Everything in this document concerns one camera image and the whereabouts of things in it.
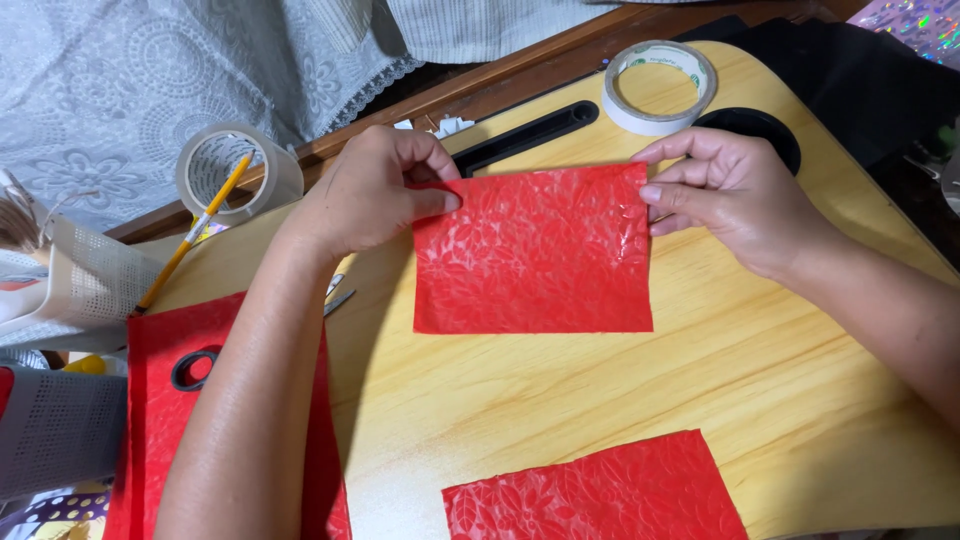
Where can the person's right hand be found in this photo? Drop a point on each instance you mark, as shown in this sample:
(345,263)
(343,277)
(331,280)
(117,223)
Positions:
(731,199)

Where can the person's left hand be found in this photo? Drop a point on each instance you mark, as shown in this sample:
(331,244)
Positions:
(360,199)

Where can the white paper scraps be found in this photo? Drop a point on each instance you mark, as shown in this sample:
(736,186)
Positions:
(442,124)

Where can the clear packing tape roll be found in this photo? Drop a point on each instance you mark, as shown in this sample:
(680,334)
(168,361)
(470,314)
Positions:
(236,174)

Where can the white double-sided tape roll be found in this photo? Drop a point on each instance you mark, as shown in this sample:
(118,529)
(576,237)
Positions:
(660,88)

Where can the black cloth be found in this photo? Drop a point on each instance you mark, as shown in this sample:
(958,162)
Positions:
(847,82)

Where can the yellow pencil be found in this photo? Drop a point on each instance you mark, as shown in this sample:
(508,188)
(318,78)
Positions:
(191,236)

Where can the white striped cloth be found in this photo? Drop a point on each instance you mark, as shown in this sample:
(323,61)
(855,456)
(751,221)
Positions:
(487,26)

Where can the wooden lap desk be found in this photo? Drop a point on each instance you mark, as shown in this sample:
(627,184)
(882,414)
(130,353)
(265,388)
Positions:
(600,375)

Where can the white lace cloth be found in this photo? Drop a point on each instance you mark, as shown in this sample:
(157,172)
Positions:
(172,82)

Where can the holographic paper sheet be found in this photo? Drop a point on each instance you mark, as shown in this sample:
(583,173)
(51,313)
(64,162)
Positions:
(911,26)

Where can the white perforated plastic basket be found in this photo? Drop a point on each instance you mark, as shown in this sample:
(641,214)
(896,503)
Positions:
(67,289)

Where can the large red embossed paper sheet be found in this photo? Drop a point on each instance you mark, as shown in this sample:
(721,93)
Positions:
(154,435)

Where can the grey perforated plastic basket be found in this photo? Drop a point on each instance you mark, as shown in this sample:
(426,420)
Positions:
(56,431)

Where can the purple dotted paper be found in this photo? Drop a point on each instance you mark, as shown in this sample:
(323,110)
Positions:
(52,514)

